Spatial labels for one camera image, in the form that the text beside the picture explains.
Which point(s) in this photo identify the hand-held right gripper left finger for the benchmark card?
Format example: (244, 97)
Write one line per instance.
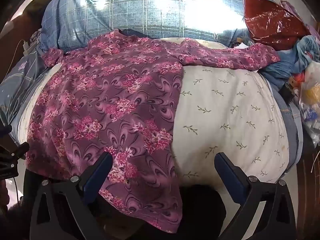
(98, 175)

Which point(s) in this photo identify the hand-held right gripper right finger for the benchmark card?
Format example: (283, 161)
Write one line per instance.
(231, 177)

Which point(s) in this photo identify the purple floral shirt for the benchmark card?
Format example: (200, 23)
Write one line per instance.
(100, 92)

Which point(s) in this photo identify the blue denim clothes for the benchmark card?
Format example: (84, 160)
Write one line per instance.
(282, 67)

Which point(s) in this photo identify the person's black pants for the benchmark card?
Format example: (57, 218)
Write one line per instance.
(200, 205)

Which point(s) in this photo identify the white leaf-print bed sheet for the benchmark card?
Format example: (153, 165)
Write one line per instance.
(225, 117)

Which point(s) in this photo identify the grey blue star-print pillow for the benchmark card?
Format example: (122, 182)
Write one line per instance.
(20, 80)

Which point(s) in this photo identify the small black box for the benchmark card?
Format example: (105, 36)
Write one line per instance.
(288, 91)

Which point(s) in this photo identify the clear plastic bag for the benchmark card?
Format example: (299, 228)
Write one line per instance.
(311, 92)

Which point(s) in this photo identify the white paper sheet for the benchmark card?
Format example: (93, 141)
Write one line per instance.
(241, 46)

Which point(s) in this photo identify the dark wooden headboard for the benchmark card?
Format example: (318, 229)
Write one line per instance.
(27, 17)

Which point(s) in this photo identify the red plastic bag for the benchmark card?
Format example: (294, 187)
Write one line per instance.
(270, 20)

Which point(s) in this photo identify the blue plaid quilt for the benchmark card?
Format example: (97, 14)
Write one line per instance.
(150, 10)

